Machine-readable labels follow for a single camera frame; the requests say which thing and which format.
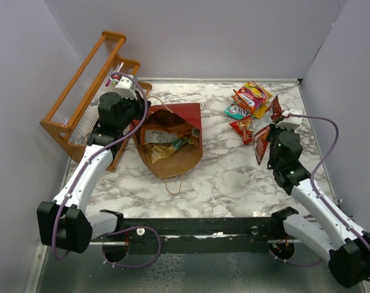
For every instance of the green marker pen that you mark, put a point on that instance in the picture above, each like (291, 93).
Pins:
(119, 67)

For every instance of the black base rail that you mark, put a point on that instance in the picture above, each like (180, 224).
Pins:
(198, 235)

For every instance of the orange Fox's fruits candy bag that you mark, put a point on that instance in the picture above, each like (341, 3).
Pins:
(251, 95)

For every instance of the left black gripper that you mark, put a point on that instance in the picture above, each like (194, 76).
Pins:
(139, 103)

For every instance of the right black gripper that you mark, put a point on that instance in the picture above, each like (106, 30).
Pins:
(273, 129)

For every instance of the red snack packet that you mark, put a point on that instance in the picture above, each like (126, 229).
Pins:
(244, 128)

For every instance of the yellow snack packet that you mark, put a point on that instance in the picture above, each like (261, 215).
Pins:
(261, 110)

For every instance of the gold snack packet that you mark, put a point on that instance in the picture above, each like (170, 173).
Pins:
(155, 152)

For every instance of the teal Fox's mint candy bag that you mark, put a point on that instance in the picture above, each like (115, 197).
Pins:
(236, 112)

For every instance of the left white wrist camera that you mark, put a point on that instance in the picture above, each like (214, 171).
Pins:
(125, 88)

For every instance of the orange wooden rack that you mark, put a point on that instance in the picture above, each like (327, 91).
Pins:
(74, 114)

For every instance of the red Doritos chip bag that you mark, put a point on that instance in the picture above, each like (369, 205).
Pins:
(261, 128)

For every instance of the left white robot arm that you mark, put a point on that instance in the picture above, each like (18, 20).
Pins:
(63, 224)

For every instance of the orange chips bag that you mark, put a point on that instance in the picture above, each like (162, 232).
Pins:
(166, 134)

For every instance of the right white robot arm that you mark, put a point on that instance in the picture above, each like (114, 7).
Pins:
(336, 238)

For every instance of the red paper bag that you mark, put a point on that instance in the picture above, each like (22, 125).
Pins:
(189, 149)

